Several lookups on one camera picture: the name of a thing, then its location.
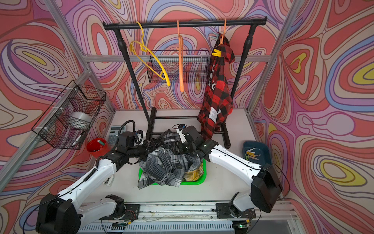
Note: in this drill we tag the light blue desk calculator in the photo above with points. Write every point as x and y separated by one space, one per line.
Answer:
112 134

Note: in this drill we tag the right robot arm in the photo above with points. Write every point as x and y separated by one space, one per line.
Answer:
265 186

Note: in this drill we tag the black wire basket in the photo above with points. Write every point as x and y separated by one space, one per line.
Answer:
195 66
74 98

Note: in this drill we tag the grey plaid long-sleeve shirt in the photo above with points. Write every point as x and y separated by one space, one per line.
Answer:
163 166

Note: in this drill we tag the red plastic cup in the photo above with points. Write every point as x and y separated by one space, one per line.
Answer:
98 147

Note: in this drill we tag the grey tape roll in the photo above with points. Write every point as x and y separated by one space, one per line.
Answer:
79 120

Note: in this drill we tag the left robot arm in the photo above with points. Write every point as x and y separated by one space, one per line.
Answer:
63 213

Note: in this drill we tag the green plastic basket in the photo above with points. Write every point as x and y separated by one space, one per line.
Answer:
200 180

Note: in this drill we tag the dark teal bin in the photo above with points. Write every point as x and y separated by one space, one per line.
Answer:
262 150

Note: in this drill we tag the rear black wire basket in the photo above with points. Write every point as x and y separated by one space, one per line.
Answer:
195 66

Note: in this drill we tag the black clothes rack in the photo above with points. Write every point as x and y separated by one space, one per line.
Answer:
151 117

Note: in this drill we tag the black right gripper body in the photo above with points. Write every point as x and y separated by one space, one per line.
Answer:
183 147

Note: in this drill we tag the orange hanger with red shirt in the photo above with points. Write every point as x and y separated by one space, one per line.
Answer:
223 33

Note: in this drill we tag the black marker in basket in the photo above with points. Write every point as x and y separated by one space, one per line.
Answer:
76 142

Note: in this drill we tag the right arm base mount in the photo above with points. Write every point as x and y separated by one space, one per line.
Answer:
228 210

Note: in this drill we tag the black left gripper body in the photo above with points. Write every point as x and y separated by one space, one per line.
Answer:
139 150

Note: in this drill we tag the red plaid long-sleeve shirt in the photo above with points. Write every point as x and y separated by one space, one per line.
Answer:
217 102

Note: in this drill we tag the yellow plaid long-sleeve shirt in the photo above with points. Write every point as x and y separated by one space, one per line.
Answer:
195 174

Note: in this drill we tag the white clothespin on table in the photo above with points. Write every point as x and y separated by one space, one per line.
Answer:
109 181

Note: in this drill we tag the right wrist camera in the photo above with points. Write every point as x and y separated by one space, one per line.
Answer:
179 130

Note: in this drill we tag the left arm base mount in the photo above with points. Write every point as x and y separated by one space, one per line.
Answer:
128 212

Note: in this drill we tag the orange hanger with grey shirt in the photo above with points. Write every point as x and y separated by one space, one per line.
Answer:
180 55

